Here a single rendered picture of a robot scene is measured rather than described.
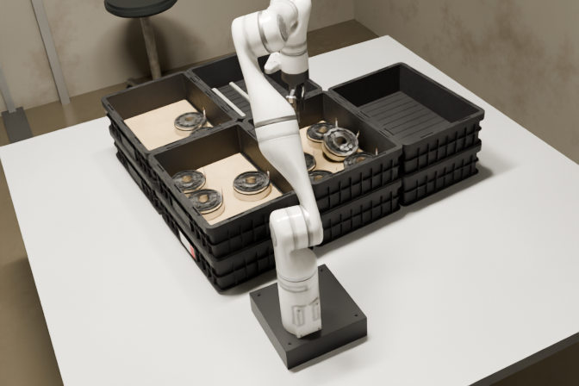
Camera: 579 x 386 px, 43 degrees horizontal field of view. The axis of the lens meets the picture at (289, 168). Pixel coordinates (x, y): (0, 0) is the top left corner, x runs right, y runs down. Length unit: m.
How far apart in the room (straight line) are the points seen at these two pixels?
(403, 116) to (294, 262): 0.89
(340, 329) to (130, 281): 0.61
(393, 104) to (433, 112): 0.14
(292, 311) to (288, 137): 0.41
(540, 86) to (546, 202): 1.43
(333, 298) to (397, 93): 0.89
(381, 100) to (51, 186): 1.10
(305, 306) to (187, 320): 0.36
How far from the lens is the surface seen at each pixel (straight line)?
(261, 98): 1.53
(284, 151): 1.52
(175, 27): 4.48
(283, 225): 1.52
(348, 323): 1.75
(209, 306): 1.91
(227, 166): 2.15
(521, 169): 2.36
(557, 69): 3.50
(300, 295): 1.64
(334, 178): 1.91
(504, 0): 3.67
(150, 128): 2.39
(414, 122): 2.30
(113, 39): 4.40
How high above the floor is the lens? 2.06
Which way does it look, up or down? 36 degrees down
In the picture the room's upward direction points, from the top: 5 degrees counter-clockwise
